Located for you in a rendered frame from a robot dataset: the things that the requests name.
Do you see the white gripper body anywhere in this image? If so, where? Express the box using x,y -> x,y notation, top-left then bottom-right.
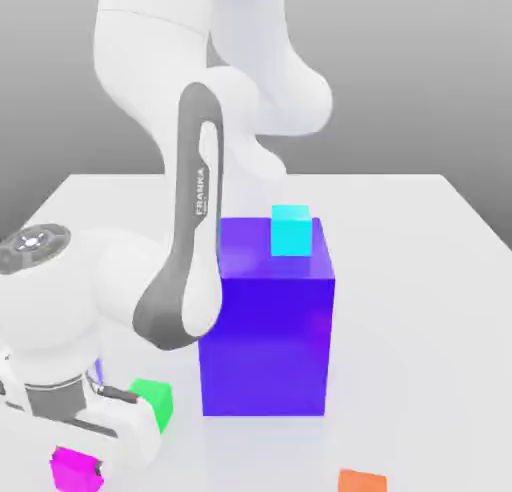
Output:
21,396 -> 162,476

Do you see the small green cube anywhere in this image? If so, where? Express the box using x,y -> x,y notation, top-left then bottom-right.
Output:
128,377 -> 174,436

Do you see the small magenta cube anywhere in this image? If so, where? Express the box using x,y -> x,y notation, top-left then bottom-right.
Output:
49,445 -> 106,492

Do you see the small orange cube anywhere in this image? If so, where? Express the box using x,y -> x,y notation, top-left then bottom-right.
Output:
337,468 -> 388,492

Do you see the small cyan cube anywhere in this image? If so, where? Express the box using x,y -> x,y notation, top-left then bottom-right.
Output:
270,204 -> 313,258

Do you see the large blue box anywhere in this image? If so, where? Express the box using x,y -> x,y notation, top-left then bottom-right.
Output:
198,216 -> 336,418

